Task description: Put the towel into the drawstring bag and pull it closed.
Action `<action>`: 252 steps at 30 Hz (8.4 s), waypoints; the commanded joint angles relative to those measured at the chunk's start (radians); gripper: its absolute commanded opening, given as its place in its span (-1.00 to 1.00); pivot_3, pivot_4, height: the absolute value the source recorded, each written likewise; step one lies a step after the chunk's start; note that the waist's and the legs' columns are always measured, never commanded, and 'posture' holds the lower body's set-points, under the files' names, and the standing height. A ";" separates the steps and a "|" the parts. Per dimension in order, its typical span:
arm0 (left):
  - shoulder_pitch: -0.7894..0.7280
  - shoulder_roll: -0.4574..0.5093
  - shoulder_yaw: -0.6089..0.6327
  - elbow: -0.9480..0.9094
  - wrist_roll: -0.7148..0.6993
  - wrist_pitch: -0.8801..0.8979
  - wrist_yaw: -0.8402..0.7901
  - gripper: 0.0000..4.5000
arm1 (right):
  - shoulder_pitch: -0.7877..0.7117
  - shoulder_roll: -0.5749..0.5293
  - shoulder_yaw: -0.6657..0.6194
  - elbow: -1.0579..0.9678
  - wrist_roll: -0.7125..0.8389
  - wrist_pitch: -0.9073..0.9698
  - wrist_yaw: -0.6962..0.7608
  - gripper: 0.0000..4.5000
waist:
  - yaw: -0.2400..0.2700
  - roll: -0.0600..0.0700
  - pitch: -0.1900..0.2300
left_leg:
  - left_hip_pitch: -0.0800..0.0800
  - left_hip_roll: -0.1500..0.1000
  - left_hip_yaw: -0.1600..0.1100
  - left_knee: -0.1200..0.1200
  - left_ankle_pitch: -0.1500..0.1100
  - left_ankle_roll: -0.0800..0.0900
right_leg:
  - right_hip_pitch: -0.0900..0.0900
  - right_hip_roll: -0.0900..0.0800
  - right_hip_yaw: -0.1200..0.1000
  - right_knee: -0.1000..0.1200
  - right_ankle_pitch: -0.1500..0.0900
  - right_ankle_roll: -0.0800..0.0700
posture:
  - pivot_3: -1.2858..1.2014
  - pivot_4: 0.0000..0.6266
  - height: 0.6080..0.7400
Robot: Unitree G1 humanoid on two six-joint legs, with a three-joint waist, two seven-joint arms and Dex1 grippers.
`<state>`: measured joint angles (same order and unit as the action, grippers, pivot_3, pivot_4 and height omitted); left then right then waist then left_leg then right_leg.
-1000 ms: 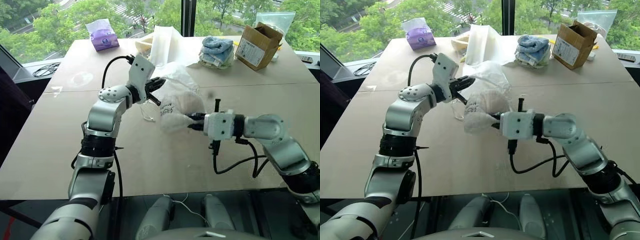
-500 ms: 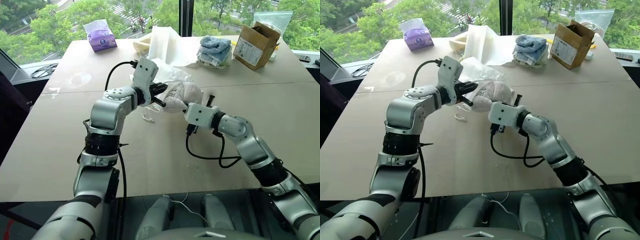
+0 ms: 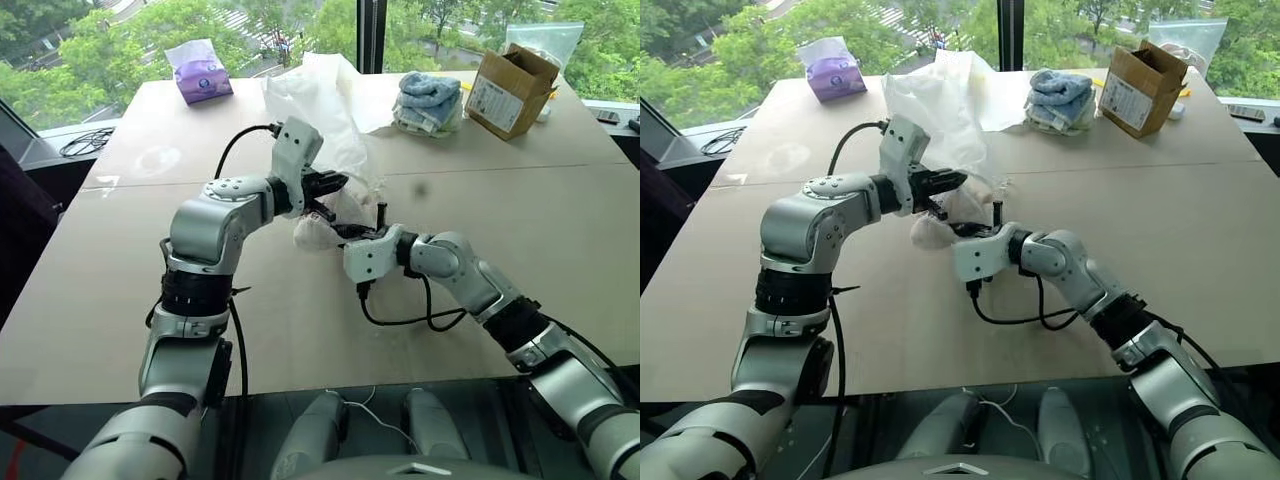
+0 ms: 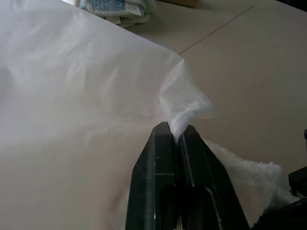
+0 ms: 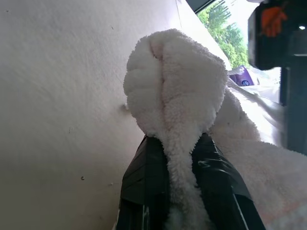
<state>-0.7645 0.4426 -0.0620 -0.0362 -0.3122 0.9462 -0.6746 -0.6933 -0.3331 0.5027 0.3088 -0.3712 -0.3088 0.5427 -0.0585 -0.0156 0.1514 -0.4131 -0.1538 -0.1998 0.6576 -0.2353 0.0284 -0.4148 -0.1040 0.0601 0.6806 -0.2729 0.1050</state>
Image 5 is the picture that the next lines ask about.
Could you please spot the purple printed package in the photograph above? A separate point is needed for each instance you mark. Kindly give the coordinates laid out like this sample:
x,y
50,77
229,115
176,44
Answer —
x,y
241,75

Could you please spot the window with green trees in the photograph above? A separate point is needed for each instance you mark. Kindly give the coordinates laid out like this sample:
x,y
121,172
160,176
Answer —
x,y
227,33

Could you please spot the black box with orange part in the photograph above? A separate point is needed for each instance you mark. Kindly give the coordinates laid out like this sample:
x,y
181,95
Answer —
x,y
271,45

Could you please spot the white fluffy towel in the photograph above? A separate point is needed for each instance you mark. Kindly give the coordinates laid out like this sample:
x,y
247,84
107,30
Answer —
x,y
182,91

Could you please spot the black upright post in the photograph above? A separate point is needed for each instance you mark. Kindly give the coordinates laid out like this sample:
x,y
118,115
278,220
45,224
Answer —
x,y
295,107

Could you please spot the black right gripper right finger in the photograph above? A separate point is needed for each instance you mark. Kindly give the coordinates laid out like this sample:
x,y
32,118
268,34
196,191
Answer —
x,y
220,191

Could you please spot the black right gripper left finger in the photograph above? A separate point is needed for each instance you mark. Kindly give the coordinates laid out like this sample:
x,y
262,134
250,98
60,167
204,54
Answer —
x,y
144,182

